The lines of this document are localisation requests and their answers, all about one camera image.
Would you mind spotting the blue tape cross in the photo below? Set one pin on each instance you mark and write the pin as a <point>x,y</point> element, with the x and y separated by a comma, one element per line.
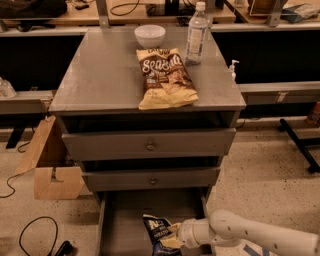
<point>252,252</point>

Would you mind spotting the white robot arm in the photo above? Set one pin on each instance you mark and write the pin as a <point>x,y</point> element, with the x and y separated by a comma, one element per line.
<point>224,228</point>

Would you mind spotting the black table leg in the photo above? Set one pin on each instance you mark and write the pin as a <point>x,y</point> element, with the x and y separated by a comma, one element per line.
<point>302,144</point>

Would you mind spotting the blue chip bag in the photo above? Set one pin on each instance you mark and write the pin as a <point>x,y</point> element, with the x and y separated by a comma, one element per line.
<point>157,228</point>

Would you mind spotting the teal pouch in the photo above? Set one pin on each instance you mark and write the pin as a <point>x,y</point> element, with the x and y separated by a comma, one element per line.
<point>299,13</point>

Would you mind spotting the cardboard box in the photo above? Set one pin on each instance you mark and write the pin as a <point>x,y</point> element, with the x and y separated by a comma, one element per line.
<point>55,175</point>

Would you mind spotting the grey drawer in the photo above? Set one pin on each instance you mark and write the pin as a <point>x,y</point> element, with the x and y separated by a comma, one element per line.
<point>150,179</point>
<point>121,229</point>
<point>149,144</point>

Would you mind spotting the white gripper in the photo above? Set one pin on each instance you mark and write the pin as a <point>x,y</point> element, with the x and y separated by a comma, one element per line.
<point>185,234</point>

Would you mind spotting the hand sanitizer pump bottle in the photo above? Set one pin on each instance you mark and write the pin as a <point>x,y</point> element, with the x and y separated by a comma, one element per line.
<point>232,68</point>

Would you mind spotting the orange bottle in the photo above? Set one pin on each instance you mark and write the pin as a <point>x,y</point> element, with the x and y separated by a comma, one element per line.
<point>313,117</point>

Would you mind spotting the clear water bottle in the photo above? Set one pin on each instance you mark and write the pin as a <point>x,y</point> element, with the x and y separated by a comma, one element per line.
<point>197,29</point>

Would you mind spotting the middle grey drawer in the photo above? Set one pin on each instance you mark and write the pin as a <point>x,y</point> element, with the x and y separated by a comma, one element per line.
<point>150,179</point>

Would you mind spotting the brown sea salt chip bag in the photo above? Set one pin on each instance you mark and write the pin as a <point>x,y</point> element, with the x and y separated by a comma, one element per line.
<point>167,83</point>

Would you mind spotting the black backpack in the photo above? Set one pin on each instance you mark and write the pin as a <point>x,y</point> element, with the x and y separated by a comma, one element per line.
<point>20,9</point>

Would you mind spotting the white bowl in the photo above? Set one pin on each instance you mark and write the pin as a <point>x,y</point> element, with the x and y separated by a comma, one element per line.
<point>150,36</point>

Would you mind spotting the bottom grey drawer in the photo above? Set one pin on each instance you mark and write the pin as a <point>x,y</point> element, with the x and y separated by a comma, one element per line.
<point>121,229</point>

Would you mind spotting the top grey drawer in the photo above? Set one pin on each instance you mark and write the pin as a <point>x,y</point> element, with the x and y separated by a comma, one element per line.
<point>149,144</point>

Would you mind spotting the grey drawer cabinet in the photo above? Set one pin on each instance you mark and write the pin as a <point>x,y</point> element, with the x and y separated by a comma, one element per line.
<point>142,119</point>

